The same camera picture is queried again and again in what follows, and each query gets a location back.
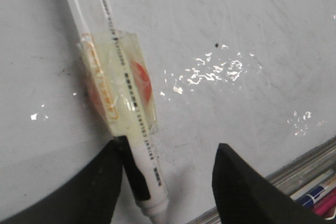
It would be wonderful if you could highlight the white whiteboard marker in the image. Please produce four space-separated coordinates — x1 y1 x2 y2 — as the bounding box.
67 0 169 223

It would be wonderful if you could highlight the red round magnet with tape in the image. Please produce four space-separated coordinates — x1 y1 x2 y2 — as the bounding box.
79 31 157 136

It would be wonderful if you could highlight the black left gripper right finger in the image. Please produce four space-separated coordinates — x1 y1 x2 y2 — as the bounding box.
212 143 327 224

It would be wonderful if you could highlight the white whiteboard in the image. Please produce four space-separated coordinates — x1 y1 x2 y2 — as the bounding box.
1 0 335 223

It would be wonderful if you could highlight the aluminium whiteboard tray rail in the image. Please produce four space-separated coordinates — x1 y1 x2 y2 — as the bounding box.
192 138 335 223

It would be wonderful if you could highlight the blue capped marker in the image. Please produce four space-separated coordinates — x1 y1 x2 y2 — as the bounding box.
290 168 335 208

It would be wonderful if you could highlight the pink marker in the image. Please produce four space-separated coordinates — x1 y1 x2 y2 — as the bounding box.
311 189 335 220

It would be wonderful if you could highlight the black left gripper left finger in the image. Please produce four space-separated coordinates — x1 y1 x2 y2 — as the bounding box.
0 136 127 224

